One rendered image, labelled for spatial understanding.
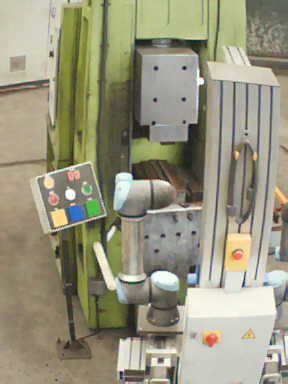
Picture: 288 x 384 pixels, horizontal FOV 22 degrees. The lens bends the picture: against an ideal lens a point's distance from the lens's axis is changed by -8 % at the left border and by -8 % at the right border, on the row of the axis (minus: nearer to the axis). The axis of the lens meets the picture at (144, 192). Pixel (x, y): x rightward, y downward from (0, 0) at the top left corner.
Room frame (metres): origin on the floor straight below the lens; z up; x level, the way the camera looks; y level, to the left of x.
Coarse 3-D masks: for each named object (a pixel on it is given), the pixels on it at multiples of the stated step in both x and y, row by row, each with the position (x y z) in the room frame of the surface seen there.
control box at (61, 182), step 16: (48, 176) 3.42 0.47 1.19; (64, 176) 3.47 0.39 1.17; (80, 176) 3.51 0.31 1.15; (32, 192) 3.41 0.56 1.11; (48, 192) 3.38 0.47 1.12; (64, 192) 3.42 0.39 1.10; (80, 192) 3.47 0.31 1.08; (96, 192) 3.51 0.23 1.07; (48, 208) 3.33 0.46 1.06; (64, 208) 3.38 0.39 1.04; (48, 224) 3.29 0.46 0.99; (64, 224) 3.33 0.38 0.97
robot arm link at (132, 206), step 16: (128, 192) 2.73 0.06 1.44; (144, 192) 2.74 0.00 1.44; (128, 208) 2.72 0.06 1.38; (144, 208) 2.74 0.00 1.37; (128, 224) 2.73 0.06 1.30; (128, 240) 2.72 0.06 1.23; (128, 256) 2.71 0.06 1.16; (128, 272) 2.70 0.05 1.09; (144, 272) 2.76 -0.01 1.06; (128, 288) 2.68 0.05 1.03; (144, 288) 2.69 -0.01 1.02
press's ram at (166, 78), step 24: (144, 48) 3.83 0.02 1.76; (168, 48) 3.85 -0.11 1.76; (144, 72) 3.67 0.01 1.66; (168, 72) 3.70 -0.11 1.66; (192, 72) 3.73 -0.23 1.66; (144, 96) 3.67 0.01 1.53; (168, 96) 3.70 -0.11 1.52; (192, 96) 3.73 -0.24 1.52; (144, 120) 3.67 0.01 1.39; (168, 120) 3.70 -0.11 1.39; (192, 120) 3.73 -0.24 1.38
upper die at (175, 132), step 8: (136, 120) 3.99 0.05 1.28; (144, 128) 3.80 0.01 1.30; (152, 128) 3.68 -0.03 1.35; (160, 128) 3.69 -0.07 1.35; (168, 128) 3.70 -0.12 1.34; (176, 128) 3.71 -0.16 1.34; (184, 128) 3.72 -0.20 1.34; (152, 136) 3.68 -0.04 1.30; (160, 136) 3.69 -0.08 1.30; (168, 136) 3.70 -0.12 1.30; (176, 136) 3.71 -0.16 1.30; (184, 136) 3.72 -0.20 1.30
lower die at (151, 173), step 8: (160, 160) 4.11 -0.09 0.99; (136, 168) 4.02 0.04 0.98; (144, 168) 4.00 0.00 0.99; (152, 168) 4.00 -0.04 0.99; (168, 168) 4.00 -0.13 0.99; (152, 176) 3.89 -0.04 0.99; (160, 176) 3.87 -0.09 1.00; (168, 176) 3.88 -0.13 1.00; (176, 176) 3.90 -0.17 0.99; (176, 184) 3.79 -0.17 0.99; (176, 192) 3.71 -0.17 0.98; (184, 192) 3.72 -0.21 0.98; (176, 200) 3.71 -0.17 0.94; (184, 200) 3.72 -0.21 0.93
